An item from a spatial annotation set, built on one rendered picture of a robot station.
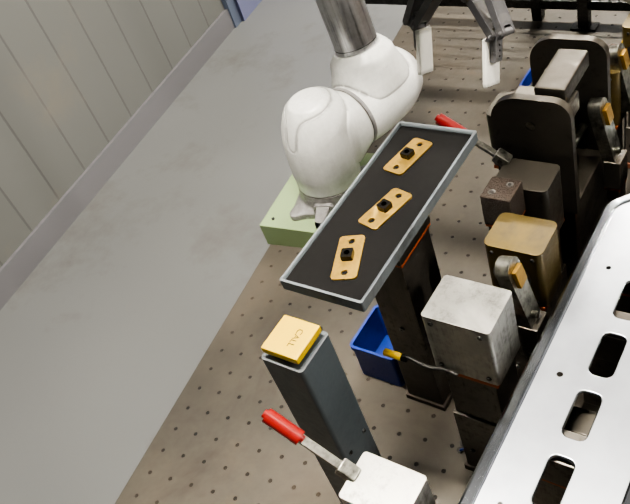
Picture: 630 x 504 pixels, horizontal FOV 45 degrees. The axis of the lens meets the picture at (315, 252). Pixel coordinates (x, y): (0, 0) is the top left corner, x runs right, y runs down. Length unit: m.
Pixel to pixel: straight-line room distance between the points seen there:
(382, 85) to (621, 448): 1.01
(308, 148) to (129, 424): 1.32
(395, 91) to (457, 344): 0.85
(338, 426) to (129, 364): 1.77
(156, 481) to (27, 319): 1.80
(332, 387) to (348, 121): 0.77
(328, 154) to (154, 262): 1.59
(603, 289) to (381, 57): 0.80
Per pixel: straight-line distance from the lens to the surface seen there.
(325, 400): 1.06
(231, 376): 1.62
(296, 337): 1.00
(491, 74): 1.17
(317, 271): 1.07
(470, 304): 1.04
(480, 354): 1.05
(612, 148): 1.39
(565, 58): 1.31
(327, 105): 1.65
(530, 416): 1.06
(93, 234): 3.46
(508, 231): 1.17
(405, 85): 1.80
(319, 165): 1.68
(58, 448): 2.74
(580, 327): 1.14
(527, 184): 1.24
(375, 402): 1.48
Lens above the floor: 1.89
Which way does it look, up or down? 42 degrees down
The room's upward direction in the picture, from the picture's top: 22 degrees counter-clockwise
